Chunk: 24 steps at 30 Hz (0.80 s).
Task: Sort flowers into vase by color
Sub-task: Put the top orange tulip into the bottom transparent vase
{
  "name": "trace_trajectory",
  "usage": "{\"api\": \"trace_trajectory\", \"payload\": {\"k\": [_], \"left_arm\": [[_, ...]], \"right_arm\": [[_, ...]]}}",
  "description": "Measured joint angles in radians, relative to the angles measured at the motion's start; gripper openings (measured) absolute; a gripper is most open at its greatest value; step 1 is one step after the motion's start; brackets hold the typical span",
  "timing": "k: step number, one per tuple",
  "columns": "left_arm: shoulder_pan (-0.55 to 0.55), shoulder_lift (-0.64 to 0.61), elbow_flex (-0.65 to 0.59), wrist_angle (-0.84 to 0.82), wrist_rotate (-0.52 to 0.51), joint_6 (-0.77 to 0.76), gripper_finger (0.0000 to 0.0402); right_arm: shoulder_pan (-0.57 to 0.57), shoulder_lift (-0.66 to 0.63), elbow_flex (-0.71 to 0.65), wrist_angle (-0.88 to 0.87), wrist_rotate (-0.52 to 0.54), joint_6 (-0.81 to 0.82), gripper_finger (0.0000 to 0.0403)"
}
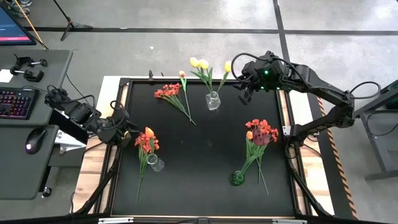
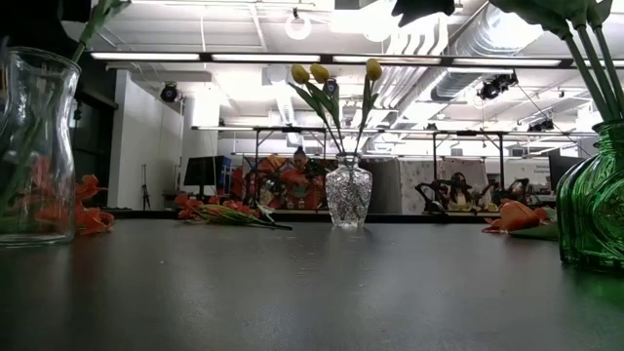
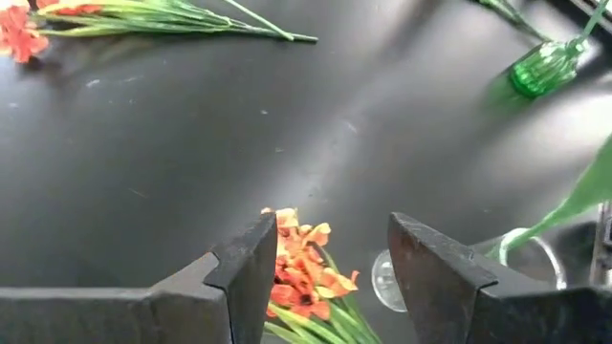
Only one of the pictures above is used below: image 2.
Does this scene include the yellow artificial tulip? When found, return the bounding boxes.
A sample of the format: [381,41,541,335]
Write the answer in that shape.
[310,62,345,156]
[353,58,384,156]
[287,62,342,156]

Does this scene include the green stems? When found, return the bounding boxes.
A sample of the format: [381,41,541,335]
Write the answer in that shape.
[489,0,614,123]

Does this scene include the orange artificial tulip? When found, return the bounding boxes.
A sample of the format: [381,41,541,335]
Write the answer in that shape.
[481,199,560,242]

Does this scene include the green glass vase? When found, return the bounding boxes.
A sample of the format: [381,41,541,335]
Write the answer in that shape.
[555,120,624,273]

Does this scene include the red artificial flower bunch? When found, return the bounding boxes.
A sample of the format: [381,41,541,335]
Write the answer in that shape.
[0,155,117,238]
[174,193,294,231]

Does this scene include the orange-yellow artificial tulip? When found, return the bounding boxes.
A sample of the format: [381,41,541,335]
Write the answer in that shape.
[0,0,132,215]

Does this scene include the clear cut-glass vase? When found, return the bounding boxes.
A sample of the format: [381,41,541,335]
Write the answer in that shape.
[324,152,374,230]

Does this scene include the smooth clear glass vase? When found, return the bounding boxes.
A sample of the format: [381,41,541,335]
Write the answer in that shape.
[0,46,82,247]

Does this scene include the black ceiling spotlight cluster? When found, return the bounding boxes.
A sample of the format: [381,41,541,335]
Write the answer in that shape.
[526,118,556,134]
[476,71,520,102]

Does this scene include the round white ceiling fixture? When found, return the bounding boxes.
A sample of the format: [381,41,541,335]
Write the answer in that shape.
[285,14,313,42]

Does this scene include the person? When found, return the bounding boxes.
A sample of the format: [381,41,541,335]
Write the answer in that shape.
[282,145,323,211]
[446,171,482,212]

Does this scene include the red patterned backdrop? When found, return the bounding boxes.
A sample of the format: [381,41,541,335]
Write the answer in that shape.
[228,154,338,212]

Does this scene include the black table mat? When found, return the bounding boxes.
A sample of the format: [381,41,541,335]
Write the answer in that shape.
[0,217,624,351]

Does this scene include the thin black background tripod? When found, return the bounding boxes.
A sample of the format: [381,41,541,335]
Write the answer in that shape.
[139,164,152,210]

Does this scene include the silver ceiling duct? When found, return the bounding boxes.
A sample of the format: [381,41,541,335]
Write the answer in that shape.
[428,0,542,101]

